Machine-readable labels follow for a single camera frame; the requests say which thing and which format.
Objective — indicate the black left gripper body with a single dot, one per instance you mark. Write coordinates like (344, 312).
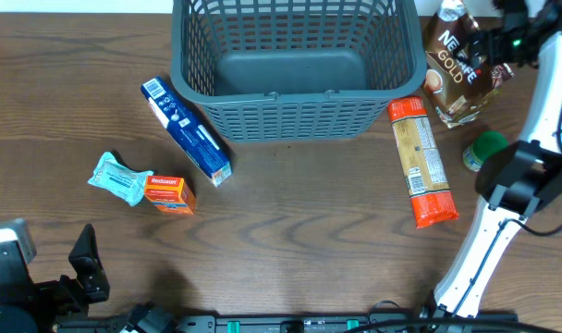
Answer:
(29, 314)

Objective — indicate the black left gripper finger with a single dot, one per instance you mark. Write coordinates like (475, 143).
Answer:
(86, 261)
(17, 248)

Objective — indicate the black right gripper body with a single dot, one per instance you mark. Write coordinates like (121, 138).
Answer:
(486, 42)

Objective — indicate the brown Nescafe Gold bag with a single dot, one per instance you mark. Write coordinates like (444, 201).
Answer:
(457, 90)

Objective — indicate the grey plastic basket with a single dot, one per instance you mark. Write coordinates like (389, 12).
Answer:
(291, 70)

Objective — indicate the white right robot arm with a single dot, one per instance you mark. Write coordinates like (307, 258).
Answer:
(512, 185)

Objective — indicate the light teal wipes packet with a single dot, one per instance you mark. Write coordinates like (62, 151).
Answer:
(123, 182)

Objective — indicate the orange Redoxon box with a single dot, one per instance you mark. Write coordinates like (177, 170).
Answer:
(170, 195)

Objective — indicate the green lid spice jar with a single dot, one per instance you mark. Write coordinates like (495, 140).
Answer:
(487, 144)

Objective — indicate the blue toothpaste box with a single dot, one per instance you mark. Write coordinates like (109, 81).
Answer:
(187, 130)

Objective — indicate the orange tan biscuit packet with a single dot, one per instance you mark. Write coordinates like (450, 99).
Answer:
(429, 192)

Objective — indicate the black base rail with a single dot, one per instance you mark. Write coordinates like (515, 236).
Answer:
(149, 318)

